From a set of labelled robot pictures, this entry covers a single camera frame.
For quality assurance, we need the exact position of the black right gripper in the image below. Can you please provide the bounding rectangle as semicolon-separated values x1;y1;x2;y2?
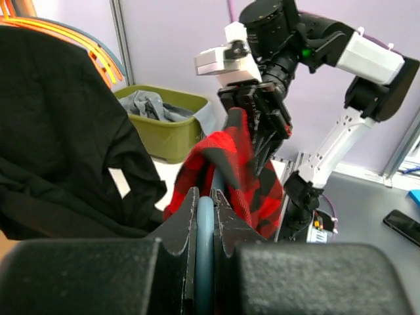
217;81;293;174

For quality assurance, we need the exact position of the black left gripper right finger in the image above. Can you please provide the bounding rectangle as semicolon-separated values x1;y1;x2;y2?
212;191;413;314

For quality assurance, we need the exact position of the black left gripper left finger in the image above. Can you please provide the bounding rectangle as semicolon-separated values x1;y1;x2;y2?
1;188;199;314

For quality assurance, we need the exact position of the red black plaid shirt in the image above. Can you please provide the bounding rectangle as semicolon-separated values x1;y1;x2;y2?
163;108;284;240

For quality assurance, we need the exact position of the teal hanger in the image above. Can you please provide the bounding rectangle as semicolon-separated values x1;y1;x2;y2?
34;17;126;81
194;163;227;315

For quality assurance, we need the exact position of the grey button shirt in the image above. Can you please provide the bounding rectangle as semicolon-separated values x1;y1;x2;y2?
119;90;217;135

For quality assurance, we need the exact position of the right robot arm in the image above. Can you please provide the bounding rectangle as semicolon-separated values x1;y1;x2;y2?
280;1;419;175

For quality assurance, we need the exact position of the black shirt on hanger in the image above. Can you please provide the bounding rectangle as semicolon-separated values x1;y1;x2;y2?
1;26;167;240

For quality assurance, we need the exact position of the orange plastic hanger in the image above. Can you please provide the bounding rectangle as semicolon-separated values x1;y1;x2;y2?
1;16;115;88

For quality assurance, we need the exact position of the teal empty hanger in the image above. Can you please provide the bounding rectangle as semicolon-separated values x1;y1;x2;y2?
34;17;126;81

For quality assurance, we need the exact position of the green plastic basket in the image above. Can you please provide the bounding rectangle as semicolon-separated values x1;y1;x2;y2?
114;85;211;163

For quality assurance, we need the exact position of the black smartphone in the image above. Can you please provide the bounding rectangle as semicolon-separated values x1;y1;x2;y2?
383;209;420;247

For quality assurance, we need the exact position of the aluminium corner profile right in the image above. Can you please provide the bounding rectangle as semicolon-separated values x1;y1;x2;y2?
110;0;135;85

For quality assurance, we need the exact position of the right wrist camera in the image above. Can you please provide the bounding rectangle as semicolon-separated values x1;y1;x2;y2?
194;22;262;87

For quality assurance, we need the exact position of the wooden rack frame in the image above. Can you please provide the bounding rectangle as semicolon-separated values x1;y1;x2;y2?
1;0;37;18

